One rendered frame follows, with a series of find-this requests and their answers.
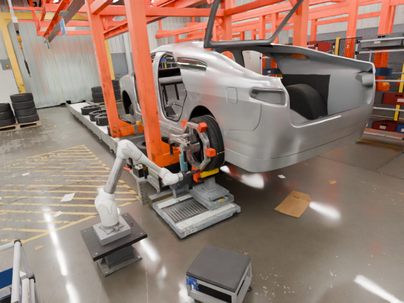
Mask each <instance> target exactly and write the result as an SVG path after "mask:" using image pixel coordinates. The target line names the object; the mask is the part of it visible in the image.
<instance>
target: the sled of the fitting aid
mask: <svg viewBox="0 0 404 303"><path fill-rule="evenodd" d="M189 193H190V196H192V197H193V198H195V199H196V200H197V201H199V202H200V203H201V204H202V205H204V206H205V207H207V208H208V209H209V210H213V209H216V208H218V207H221V206H223V205H225V204H227V203H230V202H232V201H234V195H232V194H230V193H229V194H227V195H225V196H222V197H219V198H217V199H215V200H212V201H208V200H207V199H205V198H204V197H203V196H201V195H200V194H199V193H197V192H195V191H194V190H193V189H190V190H189Z"/></svg>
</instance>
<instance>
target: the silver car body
mask: <svg viewBox="0 0 404 303"><path fill-rule="evenodd" d="M304 1H305V0H299V1H298V2H297V3H296V4H295V6H294V7H293V8H292V9H291V10H290V11H289V13H288V14H287V16H286V17H285V18H284V19H283V21H282V22H281V23H280V25H279V26H278V28H277V29H276V30H275V32H274V33H273V34H272V36H271V37H270V38H268V39H258V40H223V41H212V31H213V26H214V22H215V17H216V12H217V9H218V6H219V3H220V0H214V1H213V5H212V8H211V11H210V14H209V19H208V22H207V28H206V33H205V36H204V41H196V42H184V43H172V44H166V45H163V46H160V47H158V48H156V49H154V50H152V51H151V52H150V55H151V57H153V56H155V58H154V61H153V69H152V70H153V79H154V84H155V93H156V102H157V107H158V116H159V125H160V130H161V132H163V133H165V134H167V135H169V136H170V134H175V135H181V134H182V130H183V129H182V127H181V125H180V123H181V121H182V120H188V117H189V113H190V111H191V109H192V108H193V107H194V106H195V105H204V106H205V107H207V108H208V109H209V110H210V111H211V112H212V114H213V115H214V116H215V118H216V120H217V122H218V124H219V127H220V130H221V133H222V137H223V141H224V149H225V161H227V162H229V163H231V164H233V165H235V166H238V167H240V168H242V169H245V170H247V171H249V172H252V173H261V172H266V171H272V170H276V169H279V168H283V167H287V166H289V165H293V164H296V163H298V162H302V161H304V160H307V159H309V158H313V157H315V156H318V155H321V154H322V153H326V152H328V151H330V150H333V149H335V148H338V147H341V146H343V145H346V144H348V143H350V142H352V141H355V140H357V139H359V138H361V137H362V136H363V133H364V129H365V128H366V126H367V123H368V121H369V119H370V116H371V114H372V111H373V105H374V100H375V90H376V83H375V72H376V70H375V66H374V64H373V63H371V62H367V61H361V60H355V59H352V58H346V57H340V56H337V55H332V54H328V53H324V52H320V51H318V50H313V49H309V48H306V47H300V46H292V45H286V44H273V42H274V40H275V39H276V37H277V36H278V34H279V33H280V32H281V30H282V29H283V28H284V26H285V24H286V23H287V22H288V21H289V19H290V18H291V17H292V15H293V14H294V12H295V11H296V10H297V9H298V7H299V6H300V5H301V4H302V3H303V2H304ZM209 48H211V50H207V49H209ZM242 50H249V51H256V52H260V53H261V54H264V55H266V56H268V57H270V58H272V59H273V60H274V61H275V62H276V64H277V66H278V68H279V70H280V72H281V73H282V75H283V80H282V81H280V78H278V77H270V76H263V75H260V74H257V73H255V72H253V71H250V70H248V69H246V68H245V63H244V59H243V55H242ZM225 51H230V52H231V53H232V54H233V56H234V58H235V62H234V61H232V60H231V59H229V58H228V57H226V56H224V55H222V54H221V53H223V52H225ZM165 55H169V56H171V57H173V58H174V60H175V62H176V64H177V65H178V67H172V68H165V69H159V65H160V61H161V59H162V58H163V57H164V56H165ZM180 74H181V75H180ZM120 88H121V98H122V103H123V108H124V113H125V114H126V115H127V114H130V115H131V116H132V117H133V119H136V120H137V121H140V122H142V120H141V107H140V103H139V95H138V87H137V83H136V75H135V70H134V71H133V72H132V73H128V74H126V75H124V76H123V77H122V78H121V79H120ZM254 94H256V96H254Z"/></svg>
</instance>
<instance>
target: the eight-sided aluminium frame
mask: <svg viewBox="0 0 404 303"><path fill-rule="evenodd" d="M189 127H193V128H194V129H196V131H197V132H198V134H199V136H200V138H201V140H202V142H203V150H204V161H202V163H201V164H199V163H198V162H196V161H194V158H193V157H192V155H191V153H190V154H186V157H187V159H188V161H189V163H190V165H191V166H193V167H195V168H197V169H198V170H199V169H200V170H203V169H205V167H206V166H207V164H208V163H209V162H210V158H211V157H209V156H207V155H206V149H208V148H210V142H209V139H208V138H207V136H206V134H205V133H204V132H202V133H200V132H199V131H198V129H197V127H198V124H196V123H193V122H188V123H186V124H185V126H184V128H183V130H182V135H183V134H186V133H188V131H189Z"/></svg>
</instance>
